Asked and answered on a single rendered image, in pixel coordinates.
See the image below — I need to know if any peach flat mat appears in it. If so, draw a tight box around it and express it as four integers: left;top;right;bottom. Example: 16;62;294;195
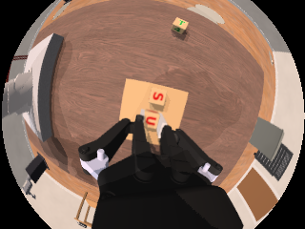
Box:
119;79;188;145

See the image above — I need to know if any tan letter block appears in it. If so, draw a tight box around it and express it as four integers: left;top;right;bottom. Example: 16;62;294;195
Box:
149;87;167;106
144;109;160;129
171;17;189;34

